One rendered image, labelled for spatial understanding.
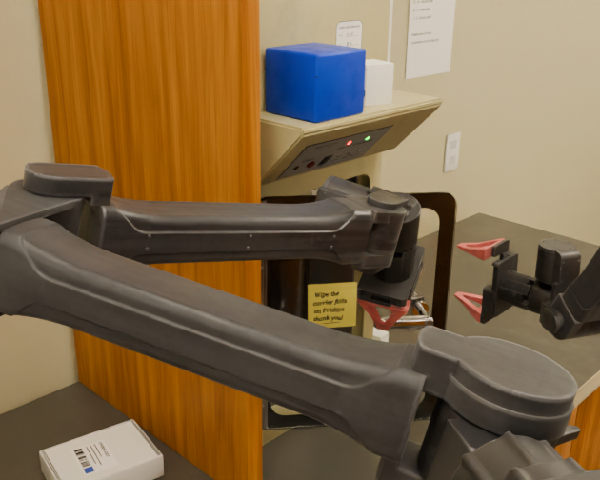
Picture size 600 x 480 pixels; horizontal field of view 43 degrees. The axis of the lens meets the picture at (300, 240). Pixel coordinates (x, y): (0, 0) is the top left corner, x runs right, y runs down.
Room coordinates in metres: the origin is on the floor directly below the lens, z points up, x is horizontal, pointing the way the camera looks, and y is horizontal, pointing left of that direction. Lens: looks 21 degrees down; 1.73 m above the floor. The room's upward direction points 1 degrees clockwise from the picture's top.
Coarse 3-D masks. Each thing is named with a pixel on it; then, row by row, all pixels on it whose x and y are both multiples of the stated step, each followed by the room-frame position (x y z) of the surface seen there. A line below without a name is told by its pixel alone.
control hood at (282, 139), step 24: (408, 96) 1.20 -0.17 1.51; (432, 96) 1.20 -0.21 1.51; (264, 120) 1.02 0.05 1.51; (288, 120) 1.01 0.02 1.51; (336, 120) 1.01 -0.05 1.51; (360, 120) 1.05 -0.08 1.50; (384, 120) 1.09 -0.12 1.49; (408, 120) 1.16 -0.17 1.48; (264, 144) 1.01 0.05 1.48; (288, 144) 0.98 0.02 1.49; (312, 144) 1.01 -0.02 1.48; (384, 144) 1.20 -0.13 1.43; (264, 168) 1.01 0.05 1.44
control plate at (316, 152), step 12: (372, 132) 1.11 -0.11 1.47; (384, 132) 1.14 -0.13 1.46; (324, 144) 1.03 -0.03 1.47; (336, 144) 1.06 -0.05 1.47; (360, 144) 1.12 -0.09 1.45; (372, 144) 1.16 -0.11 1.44; (300, 156) 1.02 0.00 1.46; (312, 156) 1.05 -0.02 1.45; (324, 156) 1.08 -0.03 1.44; (348, 156) 1.14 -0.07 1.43; (360, 156) 1.18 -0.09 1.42; (288, 168) 1.03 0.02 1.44; (300, 168) 1.06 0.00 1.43; (312, 168) 1.09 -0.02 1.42
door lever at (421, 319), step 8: (416, 304) 1.07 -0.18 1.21; (424, 304) 1.07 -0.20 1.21; (416, 312) 1.07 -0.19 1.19; (424, 312) 1.05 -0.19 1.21; (384, 320) 1.01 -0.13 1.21; (400, 320) 1.02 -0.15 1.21; (408, 320) 1.02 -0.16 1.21; (416, 320) 1.02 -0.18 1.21; (424, 320) 1.02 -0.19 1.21; (432, 320) 1.02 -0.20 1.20; (376, 328) 1.01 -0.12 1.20; (392, 328) 1.01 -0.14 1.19; (400, 328) 1.02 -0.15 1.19; (408, 328) 1.02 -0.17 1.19
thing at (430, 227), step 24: (408, 192) 1.07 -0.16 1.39; (432, 192) 1.08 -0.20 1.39; (432, 216) 1.07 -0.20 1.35; (432, 240) 1.07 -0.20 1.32; (288, 264) 1.04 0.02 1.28; (312, 264) 1.05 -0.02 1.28; (336, 264) 1.05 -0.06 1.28; (432, 264) 1.07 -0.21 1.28; (288, 288) 1.04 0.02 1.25; (432, 288) 1.07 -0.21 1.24; (288, 312) 1.04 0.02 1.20; (360, 312) 1.06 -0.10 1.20; (384, 312) 1.06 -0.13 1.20; (408, 312) 1.07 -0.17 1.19; (432, 312) 1.07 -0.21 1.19; (360, 336) 1.06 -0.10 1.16; (384, 336) 1.06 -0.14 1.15; (408, 336) 1.07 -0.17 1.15; (432, 408) 1.07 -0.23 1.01
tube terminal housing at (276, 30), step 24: (264, 0) 1.07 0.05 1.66; (288, 0) 1.10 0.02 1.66; (312, 0) 1.14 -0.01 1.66; (336, 0) 1.18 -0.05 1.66; (360, 0) 1.22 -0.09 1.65; (384, 0) 1.26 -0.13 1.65; (264, 24) 1.07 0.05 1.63; (288, 24) 1.10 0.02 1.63; (312, 24) 1.14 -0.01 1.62; (384, 24) 1.26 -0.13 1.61; (264, 48) 1.07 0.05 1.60; (384, 48) 1.26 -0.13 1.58; (264, 72) 1.07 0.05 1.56; (264, 96) 1.07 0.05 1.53; (336, 168) 1.19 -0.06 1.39; (360, 168) 1.23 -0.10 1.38; (264, 192) 1.07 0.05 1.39; (288, 192) 1.11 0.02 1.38; (264, 432) 1.07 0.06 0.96
